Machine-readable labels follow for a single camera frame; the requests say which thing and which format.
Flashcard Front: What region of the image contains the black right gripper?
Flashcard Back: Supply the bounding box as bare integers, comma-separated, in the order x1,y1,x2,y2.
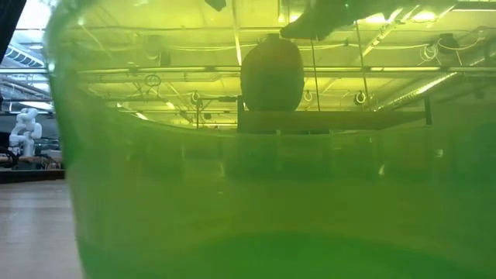
281,0,373,42

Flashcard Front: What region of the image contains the blue large bowl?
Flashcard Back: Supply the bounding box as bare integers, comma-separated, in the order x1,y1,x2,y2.
239,36,305,102

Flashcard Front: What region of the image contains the green translucent small bowl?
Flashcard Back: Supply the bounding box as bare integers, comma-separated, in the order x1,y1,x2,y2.
43,0,496,279

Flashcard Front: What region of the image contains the wooden shelf with black legs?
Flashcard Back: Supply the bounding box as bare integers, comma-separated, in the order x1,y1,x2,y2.
235,95,434,136

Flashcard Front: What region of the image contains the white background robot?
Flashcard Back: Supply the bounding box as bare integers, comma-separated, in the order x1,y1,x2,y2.
8,107,43,158

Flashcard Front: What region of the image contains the yellow hanging cable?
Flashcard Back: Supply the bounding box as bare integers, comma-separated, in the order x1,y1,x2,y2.
354,21,370,113

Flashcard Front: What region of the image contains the black metal table frame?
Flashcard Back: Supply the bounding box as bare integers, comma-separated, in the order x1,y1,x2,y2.
0,169,66,184

